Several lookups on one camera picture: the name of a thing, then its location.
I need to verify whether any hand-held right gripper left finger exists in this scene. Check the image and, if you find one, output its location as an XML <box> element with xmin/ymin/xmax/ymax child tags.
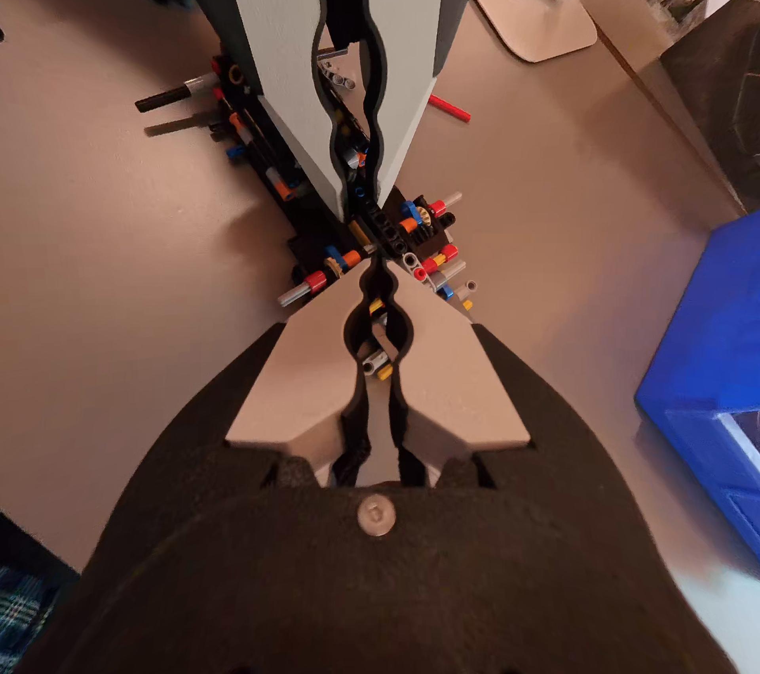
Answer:
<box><xmin>224</xmin><ymin>260</ymin><xmax>376</xmax><ymax>487</ymax></box>

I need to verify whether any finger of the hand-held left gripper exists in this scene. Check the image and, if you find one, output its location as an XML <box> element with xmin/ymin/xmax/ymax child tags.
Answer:
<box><xmin>359</xmin><ymin>0</ymin><xmax>452</xmax><ymax>198</ymax></box>
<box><xmin>211</xmin><ymin>0</ymin><xmax>348</xmax><ymax>222</ymax></box>

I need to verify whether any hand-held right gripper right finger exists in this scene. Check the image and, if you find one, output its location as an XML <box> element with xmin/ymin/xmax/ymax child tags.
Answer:
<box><xmin>386</xmin><ymin>260</ymin><xmax>532</xmax><ymax>487</ymax></box>

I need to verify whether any multicoloured lego technic model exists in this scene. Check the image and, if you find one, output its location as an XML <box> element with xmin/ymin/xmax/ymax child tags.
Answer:
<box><xmin>135</xmin><ymin>47</ymin><xmax>479</xmax><ymax>381</ymax></box>

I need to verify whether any long red lego axle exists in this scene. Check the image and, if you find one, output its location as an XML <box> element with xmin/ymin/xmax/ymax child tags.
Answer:
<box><xmin>427</xmin><ymin>93</ymin><xmax>471</xmax><ymax>124</ymax></box>

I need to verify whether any large blue plastic bin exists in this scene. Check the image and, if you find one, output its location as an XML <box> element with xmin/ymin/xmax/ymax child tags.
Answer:
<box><xmin>634</xmin><ymin>213</ymin><xmax>760</xmax><ymax>559</ymax></box>

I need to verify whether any dark printed cardboard box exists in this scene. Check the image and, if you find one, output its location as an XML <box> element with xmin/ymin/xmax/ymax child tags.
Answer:
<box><xmin>659</xmin><ymin>0</ymin><xmax>760</xmax><ymax>211</ymax></box>

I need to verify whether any blue plaid shirt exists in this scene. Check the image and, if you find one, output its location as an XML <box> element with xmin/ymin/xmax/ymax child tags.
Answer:
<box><xmin>0</xmin><ymin>564</ymin><xmax>60</xmax><ymax>663</ymax></box>

